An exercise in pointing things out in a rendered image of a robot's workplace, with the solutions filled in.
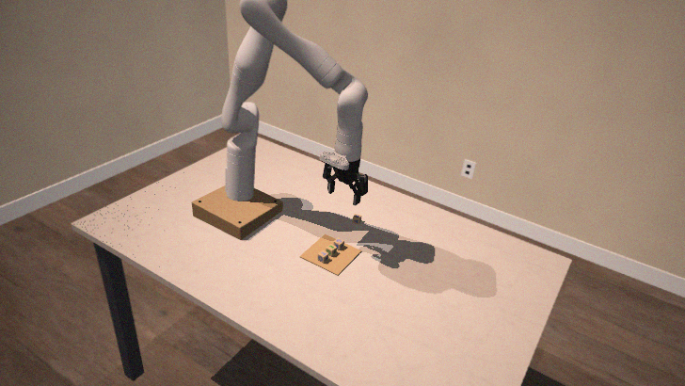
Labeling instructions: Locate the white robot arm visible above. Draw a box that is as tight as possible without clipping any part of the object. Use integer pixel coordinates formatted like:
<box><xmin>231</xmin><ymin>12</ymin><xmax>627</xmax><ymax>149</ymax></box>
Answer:
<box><xmin>222</xmin><ymin>0</ymin><xmax>368</xmax><ymax>201</ymax></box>

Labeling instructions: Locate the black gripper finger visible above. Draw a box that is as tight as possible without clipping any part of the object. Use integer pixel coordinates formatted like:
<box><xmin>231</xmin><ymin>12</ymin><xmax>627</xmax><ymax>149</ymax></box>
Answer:
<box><xmin>343</xmin><ymin>174</ymin><xmax>368</xmax><ymax>205</ymax></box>
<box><xmin>323</xmin><ymin>163</ymin><xmax>342</xmax><ymax>194</ymax></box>

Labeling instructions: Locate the tan rectangular mat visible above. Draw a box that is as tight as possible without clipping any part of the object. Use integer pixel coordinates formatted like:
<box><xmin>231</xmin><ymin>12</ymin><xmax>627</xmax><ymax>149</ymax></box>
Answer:
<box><xmin>299</xmin><ymin>234</ymin><xmax>361</xmax><ymax>276</ymax></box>

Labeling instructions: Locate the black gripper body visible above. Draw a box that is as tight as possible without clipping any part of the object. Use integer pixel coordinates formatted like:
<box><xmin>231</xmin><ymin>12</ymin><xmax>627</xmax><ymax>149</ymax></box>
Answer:
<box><xmin>333</xmin><ymin>159</ymin><xmax>360</xmax><ymax>185</ymax></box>

